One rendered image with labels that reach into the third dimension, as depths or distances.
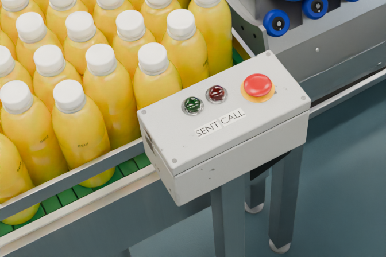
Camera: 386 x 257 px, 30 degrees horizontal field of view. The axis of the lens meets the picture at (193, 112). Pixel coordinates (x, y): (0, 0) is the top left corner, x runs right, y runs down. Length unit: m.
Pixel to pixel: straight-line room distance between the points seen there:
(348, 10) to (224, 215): 0.42
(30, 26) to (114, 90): 0.15
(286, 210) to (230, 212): 0.70
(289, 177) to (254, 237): 0.41
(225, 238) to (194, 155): 0.33
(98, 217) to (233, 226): 0.22
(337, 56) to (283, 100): 0.40
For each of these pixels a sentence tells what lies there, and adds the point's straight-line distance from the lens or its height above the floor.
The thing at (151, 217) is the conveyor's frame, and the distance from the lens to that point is 1.18.
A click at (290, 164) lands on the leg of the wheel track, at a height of 0.46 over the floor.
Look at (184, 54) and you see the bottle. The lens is 1.02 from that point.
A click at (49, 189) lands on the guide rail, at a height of 0.97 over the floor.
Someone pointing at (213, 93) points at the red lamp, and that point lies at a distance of 0.91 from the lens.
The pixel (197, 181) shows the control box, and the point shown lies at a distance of 0.92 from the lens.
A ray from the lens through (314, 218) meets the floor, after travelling 2.07.
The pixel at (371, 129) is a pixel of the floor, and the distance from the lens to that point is 2.25.
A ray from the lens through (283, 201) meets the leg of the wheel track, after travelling 1.75.
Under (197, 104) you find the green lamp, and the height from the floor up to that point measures 1.11.
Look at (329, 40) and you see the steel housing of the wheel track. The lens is 1.27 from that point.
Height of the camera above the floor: 1.83
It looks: 54 degrees down
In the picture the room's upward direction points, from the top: 6 degrees counter-clockwise
